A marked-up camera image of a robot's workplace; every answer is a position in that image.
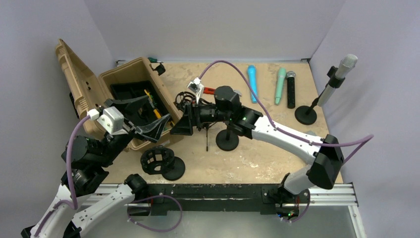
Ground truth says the black round-base mic stand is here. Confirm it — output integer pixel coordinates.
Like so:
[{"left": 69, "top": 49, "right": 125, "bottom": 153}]
[{"left": 215, "top": 129, "right": 239, "bottom": 151}]

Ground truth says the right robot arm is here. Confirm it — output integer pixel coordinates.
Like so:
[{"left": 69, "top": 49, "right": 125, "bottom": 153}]
[{"left": 170, "top": 86, "right": 344, "bottom": 202}]

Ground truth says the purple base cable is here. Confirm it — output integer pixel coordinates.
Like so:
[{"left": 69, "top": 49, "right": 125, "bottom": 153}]
[{"left": 127, "top": 195, "right": 183, "bottom": 233}]

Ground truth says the blue microphone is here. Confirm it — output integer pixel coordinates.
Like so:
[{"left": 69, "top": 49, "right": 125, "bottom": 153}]
[{"left": 247, "top": 65, "right": 258, "bottom": 104}]

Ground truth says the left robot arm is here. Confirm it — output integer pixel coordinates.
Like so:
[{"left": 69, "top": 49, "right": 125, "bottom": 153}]
[{"left": 21, "top": 96, "right": 170, "bottom": 238}]

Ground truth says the black aluminium mounting rail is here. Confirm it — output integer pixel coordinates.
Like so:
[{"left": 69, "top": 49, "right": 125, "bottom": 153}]
[{"left": 67, "top": 182, "right": 358, "bottom": 217}]

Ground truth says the black round shock-mount stand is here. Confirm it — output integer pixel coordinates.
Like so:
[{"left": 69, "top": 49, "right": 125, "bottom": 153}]
[{"left": 140, "top": 146, "right": 186, "bottom": 181}]

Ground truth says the black handheld microphone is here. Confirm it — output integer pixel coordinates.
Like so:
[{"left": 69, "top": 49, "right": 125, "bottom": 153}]
[{"left": 286, "top": 71, "right": 296, "bottom": 109}]

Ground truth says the tan plastic toolbox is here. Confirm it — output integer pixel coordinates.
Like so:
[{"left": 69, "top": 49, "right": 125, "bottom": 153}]
[{"left": 55, "top": 39, "right": 184, "bottom": 153}]

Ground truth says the red-handled adjustable wrench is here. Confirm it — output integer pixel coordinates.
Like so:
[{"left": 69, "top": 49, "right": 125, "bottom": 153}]
[{"left": 203, "top": 87, "right": 242, "bottom": 97}]

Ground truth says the mint green microphone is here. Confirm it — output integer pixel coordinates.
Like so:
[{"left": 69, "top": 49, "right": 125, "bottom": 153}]
[{"left": 274, "top": 67, "right": 286, "bottom": 105}]

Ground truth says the silver grey microphone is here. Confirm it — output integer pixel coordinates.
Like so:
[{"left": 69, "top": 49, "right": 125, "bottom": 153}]
[{"left": 317, "top": 54, "right": 358, "bottom": 107}]

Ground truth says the green-handled tool behind toolbox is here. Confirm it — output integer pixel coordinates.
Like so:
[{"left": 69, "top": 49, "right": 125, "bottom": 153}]
[{"left": 148, "top": 57, "right": 162, "bottom": 63}]

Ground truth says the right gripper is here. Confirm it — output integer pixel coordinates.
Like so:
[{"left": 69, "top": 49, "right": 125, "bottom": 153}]
[{"left": 170, "top": 97, "right": 231, "bottom": 135}]

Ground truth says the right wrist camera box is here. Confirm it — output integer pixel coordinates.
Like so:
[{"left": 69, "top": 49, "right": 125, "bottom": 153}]
[{"left": 187, "top": 77, "right": 205, "bottom": 102}]

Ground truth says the black tripod shock-mount stand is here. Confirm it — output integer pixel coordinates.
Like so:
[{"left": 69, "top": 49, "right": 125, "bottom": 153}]
[{"left": 174, "top": 91, "right": 215, "bottom": 152}]

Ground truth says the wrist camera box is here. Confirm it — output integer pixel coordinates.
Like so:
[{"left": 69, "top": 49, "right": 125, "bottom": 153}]
[
  {"left": 187, "top": 77, "right": 205, "bottom": 102},
  {"left": 96, "top": 107, "right": 128, "bottom": 136}
]

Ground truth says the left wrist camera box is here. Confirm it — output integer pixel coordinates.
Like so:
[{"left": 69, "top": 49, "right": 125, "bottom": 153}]
[{"left": 96, "top": 107, "right": 128, "bottom": 136}]

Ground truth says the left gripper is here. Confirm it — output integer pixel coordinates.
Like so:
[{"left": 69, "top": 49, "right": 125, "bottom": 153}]
[{"left": 97, "top": 95, "right": 170, "bottom": 167}]

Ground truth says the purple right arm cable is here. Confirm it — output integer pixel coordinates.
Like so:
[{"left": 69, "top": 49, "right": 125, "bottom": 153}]
[{"left": 198, "top": 60, "right": 375, "bottom": 165}]

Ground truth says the yellow screwdriver in toolbox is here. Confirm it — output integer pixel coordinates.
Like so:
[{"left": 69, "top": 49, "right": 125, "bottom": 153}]
[{"left": 144, "top": 89, "right": 162, "bottom": 119}]

